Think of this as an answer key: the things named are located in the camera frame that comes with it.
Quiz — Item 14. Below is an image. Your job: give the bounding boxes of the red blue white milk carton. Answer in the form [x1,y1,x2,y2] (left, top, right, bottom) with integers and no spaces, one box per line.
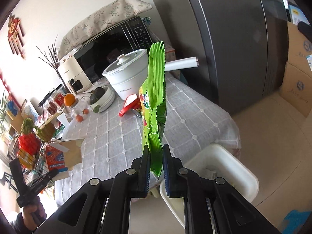
[45,138,84,181]

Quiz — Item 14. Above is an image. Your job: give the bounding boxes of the red snack wrapper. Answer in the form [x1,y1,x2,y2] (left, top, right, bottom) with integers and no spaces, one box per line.
[118,94,141,117]

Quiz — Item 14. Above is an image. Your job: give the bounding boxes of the green snack bag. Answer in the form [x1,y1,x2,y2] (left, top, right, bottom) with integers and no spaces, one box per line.
[139,41,167,177]

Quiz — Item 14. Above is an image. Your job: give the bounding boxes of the white plastic trash bin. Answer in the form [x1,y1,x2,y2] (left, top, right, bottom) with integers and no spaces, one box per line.
[162,144,257,229]

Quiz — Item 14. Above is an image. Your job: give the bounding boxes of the person's left hand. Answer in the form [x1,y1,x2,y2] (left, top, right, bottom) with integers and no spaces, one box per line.
[22,196,47,231]

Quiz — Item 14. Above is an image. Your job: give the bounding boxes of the grey checked tablecloth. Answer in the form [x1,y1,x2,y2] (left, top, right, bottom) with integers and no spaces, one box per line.
[54,74,241,206]

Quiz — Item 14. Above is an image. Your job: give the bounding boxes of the blue plastic stool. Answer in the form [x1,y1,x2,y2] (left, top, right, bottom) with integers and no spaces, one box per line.
[281,210,311,233]

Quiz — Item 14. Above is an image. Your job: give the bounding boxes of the small tangerine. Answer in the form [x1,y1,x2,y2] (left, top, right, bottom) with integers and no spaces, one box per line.
[82,108,89,115]
[75,115,83,123]

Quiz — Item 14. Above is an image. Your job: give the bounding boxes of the glass jar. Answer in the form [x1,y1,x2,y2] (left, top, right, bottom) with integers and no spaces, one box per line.
[63,98,82,122]

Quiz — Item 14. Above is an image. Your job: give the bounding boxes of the large orange fruit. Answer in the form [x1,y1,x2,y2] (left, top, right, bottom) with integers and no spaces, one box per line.
[63,93,76,107]

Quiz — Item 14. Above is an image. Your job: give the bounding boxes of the stacked white bowls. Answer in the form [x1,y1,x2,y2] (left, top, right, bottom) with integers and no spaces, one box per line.
[88,85,115,113]

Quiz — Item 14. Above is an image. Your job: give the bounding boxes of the dark green pumpkin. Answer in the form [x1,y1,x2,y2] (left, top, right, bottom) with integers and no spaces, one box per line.
[89,87,106,105]

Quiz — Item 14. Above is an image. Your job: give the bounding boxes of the white electric cooking pot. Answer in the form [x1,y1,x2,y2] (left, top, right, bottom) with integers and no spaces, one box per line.
[102,48,199,101]

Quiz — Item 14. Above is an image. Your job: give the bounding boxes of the dried branch vase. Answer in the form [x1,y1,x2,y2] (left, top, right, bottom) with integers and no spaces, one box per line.
[36,36,70,94]

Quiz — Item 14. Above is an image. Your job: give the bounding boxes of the lower cardboard box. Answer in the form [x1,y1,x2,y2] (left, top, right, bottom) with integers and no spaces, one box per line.
[280,62,311,117]

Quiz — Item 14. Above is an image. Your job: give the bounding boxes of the cardboard box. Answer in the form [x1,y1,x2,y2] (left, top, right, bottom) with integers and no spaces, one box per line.
[288,22,311,77]
[280,62,311,117]

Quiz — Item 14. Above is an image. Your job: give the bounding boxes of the black microwave oven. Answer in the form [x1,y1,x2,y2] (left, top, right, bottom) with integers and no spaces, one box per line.
[74,16,152,83]

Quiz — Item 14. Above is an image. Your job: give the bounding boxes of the dark grey refrigerator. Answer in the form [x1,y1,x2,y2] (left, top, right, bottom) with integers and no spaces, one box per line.
[153,0,288,114]

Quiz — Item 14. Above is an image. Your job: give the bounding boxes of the upper cardboard box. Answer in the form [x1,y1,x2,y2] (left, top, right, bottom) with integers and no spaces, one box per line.
[288,22,311,77]

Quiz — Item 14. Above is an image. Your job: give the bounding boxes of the floral microwave cover cloth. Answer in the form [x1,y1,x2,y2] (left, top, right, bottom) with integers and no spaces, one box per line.
[58,0,152,59]

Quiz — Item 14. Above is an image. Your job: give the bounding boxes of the black cap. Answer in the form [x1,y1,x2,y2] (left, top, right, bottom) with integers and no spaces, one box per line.
[297,21,312,42]

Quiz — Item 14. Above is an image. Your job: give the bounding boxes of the blue white box on carton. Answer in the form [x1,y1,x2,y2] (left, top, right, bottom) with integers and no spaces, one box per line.
[288,4,310,25]

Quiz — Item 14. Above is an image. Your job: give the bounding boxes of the wire storage rack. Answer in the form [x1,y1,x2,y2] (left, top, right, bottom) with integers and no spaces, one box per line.
[1,95,63,182]

